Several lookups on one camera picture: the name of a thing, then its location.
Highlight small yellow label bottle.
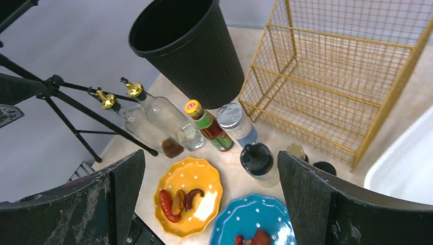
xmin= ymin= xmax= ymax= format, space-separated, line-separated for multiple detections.
xmin=286 ymin=143 xmax=309 ymax=163

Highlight glass oil bottle brown liquid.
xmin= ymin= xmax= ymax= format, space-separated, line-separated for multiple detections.
xmin=87 ymin=88 xmax=184 ymax=159

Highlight black lid glass shaker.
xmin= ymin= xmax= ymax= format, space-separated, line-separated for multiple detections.
xmin=240 ymin=142 xmax=280 ymax=187

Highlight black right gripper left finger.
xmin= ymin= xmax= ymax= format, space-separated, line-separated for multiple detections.
xmin=1 ymin=150 xmax=146 ymax=244

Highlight red sausage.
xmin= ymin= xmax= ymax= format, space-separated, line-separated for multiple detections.
xmin=159 ymin=189 xmax=181 ymax=223

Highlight yellow dotted plate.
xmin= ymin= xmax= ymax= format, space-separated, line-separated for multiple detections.
xmin=154 ymin=157 xmax=224 ymax=238

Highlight dark curved sausage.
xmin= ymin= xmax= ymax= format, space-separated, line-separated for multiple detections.
xmin=184 ymin=188 xmax=204 ymax=212

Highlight small black cap bottle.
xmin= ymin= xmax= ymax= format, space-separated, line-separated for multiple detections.
xmin=313 ymin=161 xmax=337 ymax=176

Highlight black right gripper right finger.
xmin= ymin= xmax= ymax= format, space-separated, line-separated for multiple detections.
xmin=277 ymin=151 xmax=432 ymax=244

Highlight white plastic tub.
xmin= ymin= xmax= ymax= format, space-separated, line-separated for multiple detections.
xmin=363 ymin=107 xmax=432 ymax=205

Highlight glass oil bottle clear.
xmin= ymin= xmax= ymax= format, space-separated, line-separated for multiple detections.
xmin=120 ymin=77 xmax=205 ymax=152

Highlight gold wire basket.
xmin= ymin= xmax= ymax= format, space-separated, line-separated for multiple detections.
xmin=239 ymin=1 xmax=432 ymax=169

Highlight blue dotted plate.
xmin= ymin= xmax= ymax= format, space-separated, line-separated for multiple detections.
xmin=209 ymin=193 xmax=297 ymax=244

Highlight sauce bottle yellow cap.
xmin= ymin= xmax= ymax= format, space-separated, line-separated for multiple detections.
xmin=185 ymin=100 xmax=234 ymax=152

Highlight red meat pieces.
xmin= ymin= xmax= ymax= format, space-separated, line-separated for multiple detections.
xmin=234 ymin=229 xmax=271 ymax=245

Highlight brown food piece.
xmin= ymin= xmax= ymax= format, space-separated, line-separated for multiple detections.
xmin=172 ymin=189 xmax=186 ymax=215

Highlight silver lid jar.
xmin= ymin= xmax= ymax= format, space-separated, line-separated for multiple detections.
xmin=216 ymin=103 xmax=258 ymax=148

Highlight black tripod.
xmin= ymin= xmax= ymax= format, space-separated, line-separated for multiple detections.
xmin=0 ymin=0 xmax=159 ymax=164

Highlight black ribbed trash bin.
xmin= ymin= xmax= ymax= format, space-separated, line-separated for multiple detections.
xmin=128 ymin=0 xmax=245 ymax=109

